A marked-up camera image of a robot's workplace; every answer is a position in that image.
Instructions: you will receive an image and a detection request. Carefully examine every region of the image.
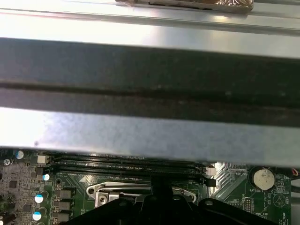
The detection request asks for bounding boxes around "round coin battery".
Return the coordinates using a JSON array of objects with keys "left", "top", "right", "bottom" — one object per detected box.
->
[{"left": 248, "top": 165, "right": 275, "bottom": 191}]

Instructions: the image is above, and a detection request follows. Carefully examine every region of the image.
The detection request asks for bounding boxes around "black open PC case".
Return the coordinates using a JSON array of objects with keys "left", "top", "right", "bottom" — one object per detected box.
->
[{"left": 0, "top": 37, "right": 300, "bottom": 171}]

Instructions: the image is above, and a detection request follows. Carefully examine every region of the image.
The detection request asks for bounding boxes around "CPU socket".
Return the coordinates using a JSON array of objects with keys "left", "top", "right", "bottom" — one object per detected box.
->
[{"left": 85, "top": 180, "right": 197, "bottom": 211}]

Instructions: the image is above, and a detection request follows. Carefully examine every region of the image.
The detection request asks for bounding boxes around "brown square base plate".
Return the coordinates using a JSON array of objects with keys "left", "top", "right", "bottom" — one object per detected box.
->
[{"left": 115, "top": 0, "right": 255, "bottom": 14}]

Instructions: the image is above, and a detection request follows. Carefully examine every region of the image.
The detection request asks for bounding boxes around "green motherboard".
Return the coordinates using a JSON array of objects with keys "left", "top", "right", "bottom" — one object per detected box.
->
[{"left": 0, "top": 147, "right": 300, "bottom": 225}]

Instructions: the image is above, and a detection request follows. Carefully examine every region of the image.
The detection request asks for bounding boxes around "black pin header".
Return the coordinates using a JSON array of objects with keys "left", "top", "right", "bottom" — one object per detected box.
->
[{"left": 243, "top": 198, "right": 254, "bottom": 213}]

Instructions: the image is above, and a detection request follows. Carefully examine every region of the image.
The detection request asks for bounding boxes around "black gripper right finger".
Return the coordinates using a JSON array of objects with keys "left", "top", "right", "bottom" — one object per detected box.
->
[{"left": 162, "top": 177, "right": 279, "bottom": 225}]

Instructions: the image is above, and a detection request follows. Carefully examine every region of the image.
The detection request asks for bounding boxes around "thin wire locking lever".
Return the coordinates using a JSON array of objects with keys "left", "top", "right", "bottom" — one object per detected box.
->
[{"left": 85, "top": 180, "right": 197, "bottom": 204}]

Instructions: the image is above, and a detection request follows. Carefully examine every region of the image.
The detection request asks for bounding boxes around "black RAM slot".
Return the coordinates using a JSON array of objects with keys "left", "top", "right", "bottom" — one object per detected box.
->
[
  {"left": 37, "top": 154, "right": 217, "bottom": 176},
  {"left": 35, "top": 166, "right": 217, "bottom": 188}
]

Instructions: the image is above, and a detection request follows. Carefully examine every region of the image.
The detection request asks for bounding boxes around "grey square inductor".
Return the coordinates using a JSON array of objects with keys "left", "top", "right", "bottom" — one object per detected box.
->
[
  {"left": 54, "top": 212, "right": 74, "bottom": 223},
  {"left": 57, "top": 187, "right": 76, "bottom": 200},
  {"left": 56, "top": 200, "right": 75, "bottom": 211}
]

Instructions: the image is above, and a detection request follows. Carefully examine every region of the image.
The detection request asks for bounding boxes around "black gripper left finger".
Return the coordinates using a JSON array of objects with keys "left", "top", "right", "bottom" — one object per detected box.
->
[{"left": 61, "top": 177, "right": 163, "bottom": 225}]

